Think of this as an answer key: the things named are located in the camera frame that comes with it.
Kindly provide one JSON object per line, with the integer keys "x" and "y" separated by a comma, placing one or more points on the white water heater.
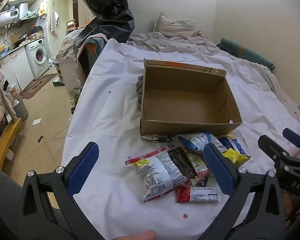
{"x": 13, "y": 12}

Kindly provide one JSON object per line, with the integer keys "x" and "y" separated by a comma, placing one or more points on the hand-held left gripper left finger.
{"x": 83, "y": 170}

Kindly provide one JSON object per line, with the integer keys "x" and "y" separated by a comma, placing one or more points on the yellow hanging bag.
{"x": 42, "y": 8}

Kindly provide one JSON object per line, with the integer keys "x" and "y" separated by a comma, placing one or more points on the teal orange cloth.
{"x": 93, "y": 48}

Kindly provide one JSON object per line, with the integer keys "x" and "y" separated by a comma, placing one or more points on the dark blue yellow-topped packet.
{"x": 233, "y": 143}

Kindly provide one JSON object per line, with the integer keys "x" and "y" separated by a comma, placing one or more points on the clear dark seaweed packet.
{"x": 181, "y": 163}

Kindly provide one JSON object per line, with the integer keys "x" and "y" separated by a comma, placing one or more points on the yellow snack packet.
{"x": 236, "y": 156}

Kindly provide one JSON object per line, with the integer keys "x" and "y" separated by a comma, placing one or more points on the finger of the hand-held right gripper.
{"x": 293, "y": 136}
{"x": 267, "y": 143}

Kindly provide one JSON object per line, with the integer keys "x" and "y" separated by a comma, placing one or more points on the small brown floor item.
{"x": 40, "y": 138}

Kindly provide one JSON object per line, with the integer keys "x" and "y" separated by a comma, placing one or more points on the white kitchen base cabinet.
{"x": 17, "y": 67}

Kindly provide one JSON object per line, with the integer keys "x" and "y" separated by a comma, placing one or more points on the white grey red-edged snack packet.
{"x": 155, "y": 172}

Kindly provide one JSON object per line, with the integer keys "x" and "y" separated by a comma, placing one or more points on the green rolled mat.
{"x": 245, "y": 53}

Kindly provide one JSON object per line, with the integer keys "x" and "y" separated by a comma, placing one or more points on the yellow bear print packet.
{"x": 195, "y": 161}

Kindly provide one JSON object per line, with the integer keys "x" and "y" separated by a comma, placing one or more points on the yellow wooden chair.
{"x": 7, "y": 140}

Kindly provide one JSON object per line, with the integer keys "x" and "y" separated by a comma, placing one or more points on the dark door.
{"x": 75, "y": 7}

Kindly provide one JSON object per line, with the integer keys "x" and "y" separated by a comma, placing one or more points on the white hanging cloth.
{"x": 54, "y": 23}

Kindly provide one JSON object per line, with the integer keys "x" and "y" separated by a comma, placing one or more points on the pile of floral cloth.
{"x": 67, "y": 42}

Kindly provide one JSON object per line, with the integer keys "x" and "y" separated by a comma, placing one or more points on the blue white snack packet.
{"x": 197, "y": 140}

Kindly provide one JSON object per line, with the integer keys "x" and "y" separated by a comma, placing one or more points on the white brown pastry packet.
{"x": 155, "y": 137}

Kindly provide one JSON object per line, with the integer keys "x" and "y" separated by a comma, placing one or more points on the white paper sheet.
{"x": 37, "y": 121}

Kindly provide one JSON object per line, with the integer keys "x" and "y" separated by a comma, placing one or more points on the brown patterned floor rug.
{"x": 37, "y": 86}

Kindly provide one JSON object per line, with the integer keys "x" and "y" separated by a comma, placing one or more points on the white printed bed sheet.
{"x": 110, "y": 120}

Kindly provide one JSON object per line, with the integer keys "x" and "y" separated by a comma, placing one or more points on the small wooden rack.
{"x": 71, "y": 25}

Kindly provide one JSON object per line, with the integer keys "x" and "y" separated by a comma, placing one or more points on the large black plastic bag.
{"x": 107, "y": 12}

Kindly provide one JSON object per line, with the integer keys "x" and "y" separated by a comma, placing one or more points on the white washing machine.
{"x": 38, "y": 55}

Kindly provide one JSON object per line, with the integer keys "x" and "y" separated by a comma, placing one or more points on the brown cardboard box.
{"x": 185, "y": 100}

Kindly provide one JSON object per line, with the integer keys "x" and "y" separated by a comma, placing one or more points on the grey fabric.
{"x": 5, "y": 192}

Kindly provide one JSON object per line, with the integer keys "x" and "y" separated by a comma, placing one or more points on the floral pillow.
{"x": 173, "y": 27}

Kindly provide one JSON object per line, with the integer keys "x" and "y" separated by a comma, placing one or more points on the person's left hand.
{"x": 137, "y": 235}

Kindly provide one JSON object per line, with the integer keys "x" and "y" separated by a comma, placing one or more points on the purple pink snack packet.
{"x": 201, "y": 181}

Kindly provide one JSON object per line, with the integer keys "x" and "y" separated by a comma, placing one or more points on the grey trash bin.
{"x": 21, "y": 110}

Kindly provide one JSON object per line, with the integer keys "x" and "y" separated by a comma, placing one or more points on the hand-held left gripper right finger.
{"x": 218, "y": 170}

